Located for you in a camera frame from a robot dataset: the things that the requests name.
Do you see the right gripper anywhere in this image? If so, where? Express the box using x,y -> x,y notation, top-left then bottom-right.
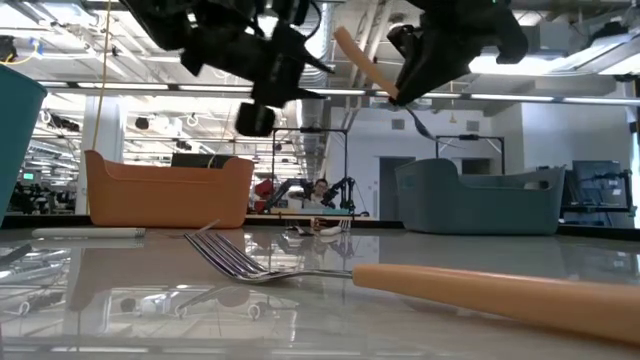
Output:
388,0 -> 506,106

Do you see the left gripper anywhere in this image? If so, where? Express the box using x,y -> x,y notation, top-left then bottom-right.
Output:
179,0 -> 335,109

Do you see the orange-handled fork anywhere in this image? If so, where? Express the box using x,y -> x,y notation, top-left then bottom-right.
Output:
332,25 -> 439,142
182,231 -> 640,347

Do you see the white-handled fork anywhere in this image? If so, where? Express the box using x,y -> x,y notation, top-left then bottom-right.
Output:
31,218 -> 222,240
318,218 -> 352,237

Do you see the long white light strip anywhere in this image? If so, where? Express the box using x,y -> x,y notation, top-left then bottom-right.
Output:
39,81 -> 640,107

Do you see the person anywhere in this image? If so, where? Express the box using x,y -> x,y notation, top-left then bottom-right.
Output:
302,178 -> 334,210

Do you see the red background object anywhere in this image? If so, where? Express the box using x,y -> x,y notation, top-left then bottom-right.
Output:
253,178 -> 276,214

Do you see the black monitor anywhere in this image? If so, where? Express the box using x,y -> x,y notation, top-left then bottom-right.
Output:
170,152 -> 237,170

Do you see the grey door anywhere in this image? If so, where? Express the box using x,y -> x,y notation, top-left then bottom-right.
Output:
378,156 -> 416,222

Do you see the background wooden table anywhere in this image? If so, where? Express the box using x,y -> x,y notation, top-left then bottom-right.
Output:
244,213 -> 374,222

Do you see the dark blue plastic bin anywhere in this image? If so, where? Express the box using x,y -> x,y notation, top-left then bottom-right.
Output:
394,157 -> 568,237

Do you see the orange plastic bin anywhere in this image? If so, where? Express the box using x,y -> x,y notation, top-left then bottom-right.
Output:
83,149 -> 255,230

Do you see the white pillar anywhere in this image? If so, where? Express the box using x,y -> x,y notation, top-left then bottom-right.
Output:
74,94 -> 126,216

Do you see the dark monitor on stand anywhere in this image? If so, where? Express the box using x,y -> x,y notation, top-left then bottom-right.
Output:
572,159 -> 634,211

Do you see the teal plastic bin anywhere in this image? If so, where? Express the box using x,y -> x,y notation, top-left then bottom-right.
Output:
0,63 -> 49,229

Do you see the silver ventilation duct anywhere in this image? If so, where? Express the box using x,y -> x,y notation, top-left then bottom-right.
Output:
294,0 -> 336,189

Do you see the yellow cable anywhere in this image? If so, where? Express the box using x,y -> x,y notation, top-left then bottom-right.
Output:
85,0 -> 113,217

